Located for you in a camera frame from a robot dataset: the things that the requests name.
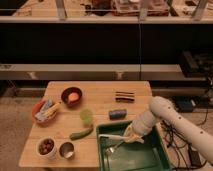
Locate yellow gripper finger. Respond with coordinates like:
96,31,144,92
123,125,144,143

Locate cloth-covered white gripper body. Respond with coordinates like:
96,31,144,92
132,110,158,136

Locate white and green brush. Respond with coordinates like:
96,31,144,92
99,134,125,140

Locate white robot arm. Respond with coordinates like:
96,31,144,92
124,96,213,165

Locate green plastic tray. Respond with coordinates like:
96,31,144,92
96,121,172,171

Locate blue sponge block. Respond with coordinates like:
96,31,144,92
109,109,127,120

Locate dark striped eraser block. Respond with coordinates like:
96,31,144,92
115,91,135,102

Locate black power adapter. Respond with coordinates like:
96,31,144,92
175,97,196,112

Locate green plastic cup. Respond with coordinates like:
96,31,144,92
80,109,93,126

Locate green cucumber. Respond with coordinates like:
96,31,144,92
69,125,93,141

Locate wooden table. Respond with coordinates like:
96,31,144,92
19,81,152,170

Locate small metal cup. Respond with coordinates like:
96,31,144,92
59,142,74,159

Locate orange egg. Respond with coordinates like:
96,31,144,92
68,92,79,102

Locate dark brown bowl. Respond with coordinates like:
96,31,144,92
61,87,82,108

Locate orange basket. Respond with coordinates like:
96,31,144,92
31,100,56,127

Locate yellow corn cob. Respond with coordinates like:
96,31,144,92
43,102,61,118

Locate blue white packet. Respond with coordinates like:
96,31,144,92
35,100,53,121

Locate black floor cables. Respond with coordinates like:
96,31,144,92
157,97,213,171

